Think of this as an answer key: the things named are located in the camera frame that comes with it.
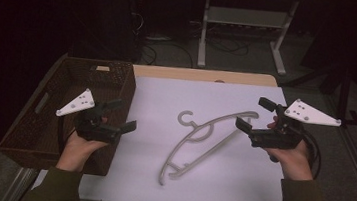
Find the black floor cable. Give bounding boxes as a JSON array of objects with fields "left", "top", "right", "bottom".
[
  {"left": 139, "top": 37, "right": 197, "bottom": 70},
  {"left": 205, "top": 35, "right": 251, "bottom": 58}
]

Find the brown woven basket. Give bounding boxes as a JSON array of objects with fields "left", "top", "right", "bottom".
[{"left": 0, "top": 47, "right": 140, "bottom": 180}]

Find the white metal desk frame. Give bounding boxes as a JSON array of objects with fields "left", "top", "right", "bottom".
[{"left": 195, "top": 0, "right": 301, "bottom": 78}]

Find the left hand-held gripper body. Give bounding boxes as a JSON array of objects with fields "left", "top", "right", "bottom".
[{"left": 53, "top": 85, "right": 127, "bottom": 146}]

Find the white table mat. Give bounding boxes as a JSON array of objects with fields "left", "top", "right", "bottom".
[{"left": 76, "top": 66, "right": 295, "bottom": 201}]

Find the grey plastic clothes hanger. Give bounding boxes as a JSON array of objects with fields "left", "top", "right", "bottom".
[{"left": 157, "top": 101, "right": 261, "bottom": 196}]

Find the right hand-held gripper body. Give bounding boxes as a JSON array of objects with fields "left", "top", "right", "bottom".
[{"left": 247, "top": 93, "right": 344, "bottom": 156}]

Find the person's left hand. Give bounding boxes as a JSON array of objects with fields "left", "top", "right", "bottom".
[{"left": 55, "top": 130, "right": 110, "bottom": 176}]

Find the person's right hand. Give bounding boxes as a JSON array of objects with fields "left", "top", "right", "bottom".
[{"left": 260, "top": 136, "right": 317, "bottom": 183}]

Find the black metal stand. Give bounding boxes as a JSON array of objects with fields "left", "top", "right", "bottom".
[{"left": 328, "top": 68, "right": 357, "bottom": 127}]

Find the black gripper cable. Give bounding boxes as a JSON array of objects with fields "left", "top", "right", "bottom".
[{"left": 298, "top": 129, "right": 326, "bottom": 181}]

